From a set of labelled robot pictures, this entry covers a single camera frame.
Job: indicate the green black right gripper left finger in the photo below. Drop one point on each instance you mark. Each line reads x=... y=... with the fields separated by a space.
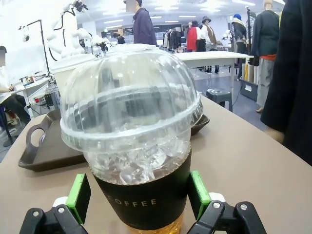
x=80 y=197

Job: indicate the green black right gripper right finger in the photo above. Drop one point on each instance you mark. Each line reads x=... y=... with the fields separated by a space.
x=200 y=195

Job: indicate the clear iced coffee dome cup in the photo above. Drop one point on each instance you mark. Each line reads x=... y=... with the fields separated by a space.
x=146 y=202

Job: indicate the dark brown serving tray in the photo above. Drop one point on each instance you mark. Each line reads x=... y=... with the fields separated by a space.
x=56 y=151

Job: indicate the grey plastic stool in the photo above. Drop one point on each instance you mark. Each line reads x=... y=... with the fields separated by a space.
x=219 y=96

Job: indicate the red electronic device box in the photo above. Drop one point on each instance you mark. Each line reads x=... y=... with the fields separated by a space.
x=39 y=100

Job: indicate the dark storage crate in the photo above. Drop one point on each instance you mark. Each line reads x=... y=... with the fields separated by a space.
x=248 y=89

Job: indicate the seated person in white top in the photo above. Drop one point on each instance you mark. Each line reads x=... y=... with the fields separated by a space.
x=9 y=102

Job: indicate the long white table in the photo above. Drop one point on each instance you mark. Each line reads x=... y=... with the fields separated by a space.
x=214 y=58

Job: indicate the black pole stand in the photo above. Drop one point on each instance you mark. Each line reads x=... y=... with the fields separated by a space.
x=45 y=48

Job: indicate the person's body in black coat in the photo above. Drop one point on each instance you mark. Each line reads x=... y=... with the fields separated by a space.
x=292 y=73

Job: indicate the white background robot arms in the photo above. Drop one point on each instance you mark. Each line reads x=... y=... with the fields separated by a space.
x=70 y=41

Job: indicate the mannequin in red coat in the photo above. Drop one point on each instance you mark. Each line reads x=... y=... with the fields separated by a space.
x=193 y=37

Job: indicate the clothes rack with garments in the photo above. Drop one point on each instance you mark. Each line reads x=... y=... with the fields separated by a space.
x=171 y=39

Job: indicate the mannequin with brown scarf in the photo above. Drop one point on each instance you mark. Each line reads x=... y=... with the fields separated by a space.
x=209 y=34

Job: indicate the mannequin with blue hat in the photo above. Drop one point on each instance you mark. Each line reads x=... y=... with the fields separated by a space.
x=240 y=34

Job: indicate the mannequin in dark jacket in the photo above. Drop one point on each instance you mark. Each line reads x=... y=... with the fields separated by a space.
x=264 y=36

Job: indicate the standing person in navy jacket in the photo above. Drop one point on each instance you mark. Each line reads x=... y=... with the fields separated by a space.
x=143 y=26

